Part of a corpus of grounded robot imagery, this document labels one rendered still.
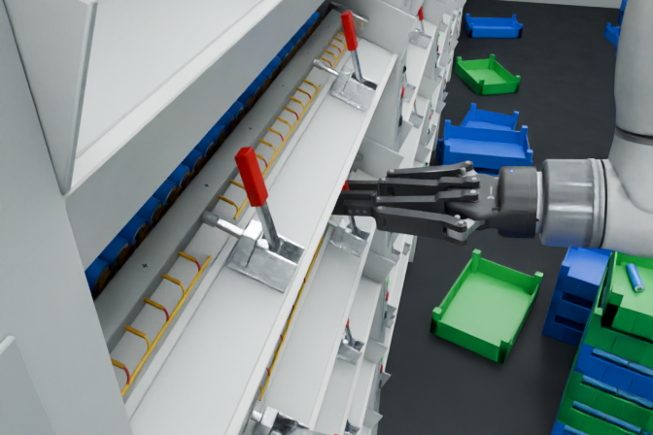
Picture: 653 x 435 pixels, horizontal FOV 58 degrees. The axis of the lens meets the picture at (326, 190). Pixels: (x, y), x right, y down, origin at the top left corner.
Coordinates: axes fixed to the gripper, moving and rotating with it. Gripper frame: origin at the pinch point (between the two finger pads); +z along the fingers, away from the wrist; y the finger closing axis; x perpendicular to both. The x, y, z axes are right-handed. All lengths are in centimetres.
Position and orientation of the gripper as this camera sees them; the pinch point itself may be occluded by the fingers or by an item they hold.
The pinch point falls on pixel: (346, 197)
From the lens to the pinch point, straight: 67.2
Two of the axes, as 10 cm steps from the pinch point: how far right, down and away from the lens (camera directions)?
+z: -9.6, -0.2, 2.8
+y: 2.5, -5.4, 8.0
